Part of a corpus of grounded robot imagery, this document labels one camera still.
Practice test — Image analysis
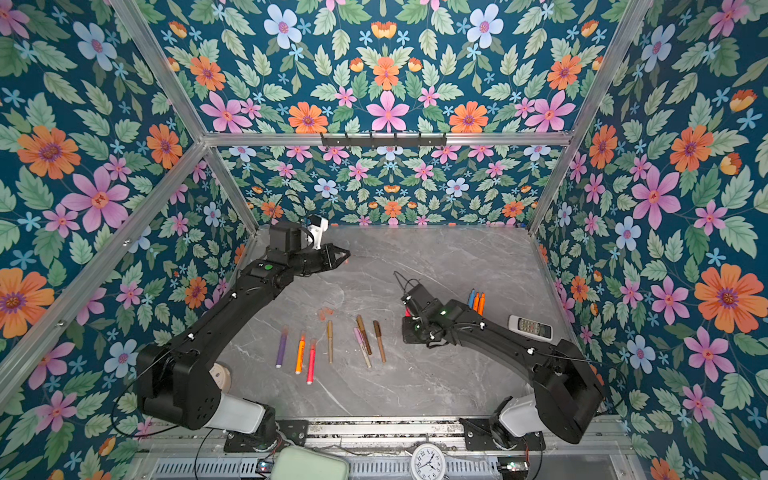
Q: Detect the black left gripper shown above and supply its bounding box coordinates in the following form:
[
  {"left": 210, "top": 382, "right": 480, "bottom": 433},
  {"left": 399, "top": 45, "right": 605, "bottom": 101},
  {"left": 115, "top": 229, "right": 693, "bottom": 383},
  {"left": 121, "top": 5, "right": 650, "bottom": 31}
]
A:
[{"left": 286, "top": 239, "right": 351, "bottom": 275}]

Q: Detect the blue marker pen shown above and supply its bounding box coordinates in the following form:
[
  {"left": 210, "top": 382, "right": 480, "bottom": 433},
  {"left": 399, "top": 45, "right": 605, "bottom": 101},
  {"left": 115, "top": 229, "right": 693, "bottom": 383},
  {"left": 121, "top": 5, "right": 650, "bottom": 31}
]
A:
[{"left": 468, "top": 288, "right": 477, "bottom": 310}]

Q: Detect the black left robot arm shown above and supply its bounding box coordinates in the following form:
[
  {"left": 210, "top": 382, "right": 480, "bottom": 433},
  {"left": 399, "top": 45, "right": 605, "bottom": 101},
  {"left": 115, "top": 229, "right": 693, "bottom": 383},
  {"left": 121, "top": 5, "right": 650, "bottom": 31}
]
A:
[{"left": 135, "top": 215, "right": 350, "bottom": 450}]

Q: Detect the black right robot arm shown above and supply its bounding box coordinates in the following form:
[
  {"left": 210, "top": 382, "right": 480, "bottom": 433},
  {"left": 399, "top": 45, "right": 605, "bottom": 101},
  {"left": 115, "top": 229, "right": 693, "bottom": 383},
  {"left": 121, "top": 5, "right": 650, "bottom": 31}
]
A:
[{"left": 401, "top": 283, "right": 604, "bottom": 448}]

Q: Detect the dark brown marker pen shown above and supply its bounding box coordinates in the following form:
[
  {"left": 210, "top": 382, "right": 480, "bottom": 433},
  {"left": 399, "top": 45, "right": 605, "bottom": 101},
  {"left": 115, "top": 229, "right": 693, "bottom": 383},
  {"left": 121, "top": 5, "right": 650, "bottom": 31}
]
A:
[{"left": 373, "top": 320, "right": 387, "bottom": 363}]

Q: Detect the pink lilac marker pen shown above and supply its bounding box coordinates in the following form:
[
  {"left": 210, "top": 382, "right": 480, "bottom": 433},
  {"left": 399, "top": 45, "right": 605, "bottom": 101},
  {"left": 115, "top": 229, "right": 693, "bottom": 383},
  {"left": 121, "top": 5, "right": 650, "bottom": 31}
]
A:
[{"left": 354, "top": 327, "right": 372, "bottom": 369}]

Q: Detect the purple marker pen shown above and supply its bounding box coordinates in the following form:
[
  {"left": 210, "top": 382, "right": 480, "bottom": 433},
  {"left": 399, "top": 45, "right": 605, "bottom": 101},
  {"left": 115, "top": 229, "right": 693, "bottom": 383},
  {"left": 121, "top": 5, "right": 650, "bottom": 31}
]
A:
[{"left": 275, "top": 327, "right": 289, "bottom": 369}]

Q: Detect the white remote control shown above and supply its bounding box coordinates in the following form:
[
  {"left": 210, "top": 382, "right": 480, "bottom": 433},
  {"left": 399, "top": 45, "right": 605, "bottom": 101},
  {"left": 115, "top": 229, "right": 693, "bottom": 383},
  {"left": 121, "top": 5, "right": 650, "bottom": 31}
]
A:
[{"left": 508, "top": 315, "right": 553, "bottom": 343}]

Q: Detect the white analog clock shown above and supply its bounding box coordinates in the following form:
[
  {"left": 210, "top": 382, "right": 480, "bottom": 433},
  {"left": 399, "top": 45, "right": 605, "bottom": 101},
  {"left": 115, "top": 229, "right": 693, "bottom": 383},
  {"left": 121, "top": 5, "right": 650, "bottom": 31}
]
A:
[{"left": 410, "top": 443, "right": 447, "bottom": 480}]

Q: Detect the beige round alarm clock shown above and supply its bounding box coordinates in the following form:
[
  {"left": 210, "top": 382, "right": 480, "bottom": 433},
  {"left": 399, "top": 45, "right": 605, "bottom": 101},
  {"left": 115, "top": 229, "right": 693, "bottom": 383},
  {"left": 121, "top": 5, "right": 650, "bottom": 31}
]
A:
[{"left": 209, "top": 363, "right": 232, "bottom": 393}]

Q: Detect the pale green box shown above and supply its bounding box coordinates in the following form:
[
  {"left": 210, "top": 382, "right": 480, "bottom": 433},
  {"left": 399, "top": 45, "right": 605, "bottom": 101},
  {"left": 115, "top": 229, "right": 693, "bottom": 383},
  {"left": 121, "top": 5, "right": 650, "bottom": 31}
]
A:
[{"left": 270, "top": 446, "right": 350, "bottom": 480}]

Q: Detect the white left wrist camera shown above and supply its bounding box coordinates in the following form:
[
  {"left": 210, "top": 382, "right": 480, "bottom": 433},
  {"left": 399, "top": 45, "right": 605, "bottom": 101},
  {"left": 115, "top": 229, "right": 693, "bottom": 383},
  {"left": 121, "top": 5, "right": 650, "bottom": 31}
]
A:
[{"left": 307, "top": 215, "right": 329, "bottom": 250}]

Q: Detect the black hook rail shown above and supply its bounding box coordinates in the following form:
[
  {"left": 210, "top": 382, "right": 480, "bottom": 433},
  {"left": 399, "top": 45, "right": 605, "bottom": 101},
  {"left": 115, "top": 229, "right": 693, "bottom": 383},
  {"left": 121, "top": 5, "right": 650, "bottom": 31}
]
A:
[{"left": 320, "top": 133, "right": 448, "bottom": 148}]

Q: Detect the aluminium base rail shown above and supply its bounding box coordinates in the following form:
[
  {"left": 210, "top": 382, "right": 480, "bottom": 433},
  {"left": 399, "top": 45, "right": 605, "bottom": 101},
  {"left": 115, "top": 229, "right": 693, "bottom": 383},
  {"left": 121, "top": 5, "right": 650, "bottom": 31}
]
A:
[{"left": 143, "top": 415, "right": 631, "bottom": 451}]

